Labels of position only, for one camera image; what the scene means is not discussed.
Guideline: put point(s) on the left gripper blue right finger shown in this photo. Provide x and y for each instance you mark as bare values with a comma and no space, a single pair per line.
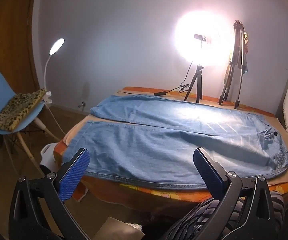
212,173

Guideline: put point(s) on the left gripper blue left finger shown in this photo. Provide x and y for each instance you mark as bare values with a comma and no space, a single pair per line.
71,172

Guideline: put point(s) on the light blue denim pants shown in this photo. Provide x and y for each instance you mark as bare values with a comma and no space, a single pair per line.
174,134

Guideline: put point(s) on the striped dark clothing of person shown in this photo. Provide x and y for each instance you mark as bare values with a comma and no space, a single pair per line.
191,224

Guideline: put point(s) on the orange floral bed sheet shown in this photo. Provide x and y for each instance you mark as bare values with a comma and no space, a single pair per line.
109,190

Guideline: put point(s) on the white plastic jug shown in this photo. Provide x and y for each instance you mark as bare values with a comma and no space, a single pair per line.
48,163

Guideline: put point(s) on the white clip-on desk lamp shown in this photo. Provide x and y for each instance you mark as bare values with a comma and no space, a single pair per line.
55,47

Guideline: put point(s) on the leopard print cushion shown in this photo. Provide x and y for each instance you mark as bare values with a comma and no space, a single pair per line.
18,108

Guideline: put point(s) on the tall grey folded tripod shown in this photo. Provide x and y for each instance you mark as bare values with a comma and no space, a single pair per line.
225,92

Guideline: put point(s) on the colourful cloth on tripod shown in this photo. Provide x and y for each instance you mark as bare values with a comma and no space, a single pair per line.
238,56

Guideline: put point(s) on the blue plastic chair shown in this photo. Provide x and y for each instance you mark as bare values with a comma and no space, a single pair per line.
6,93

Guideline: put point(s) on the wooden door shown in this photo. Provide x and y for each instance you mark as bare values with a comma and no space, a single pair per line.
16,55

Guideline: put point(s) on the bright ring light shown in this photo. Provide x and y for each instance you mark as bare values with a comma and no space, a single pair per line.
204,37

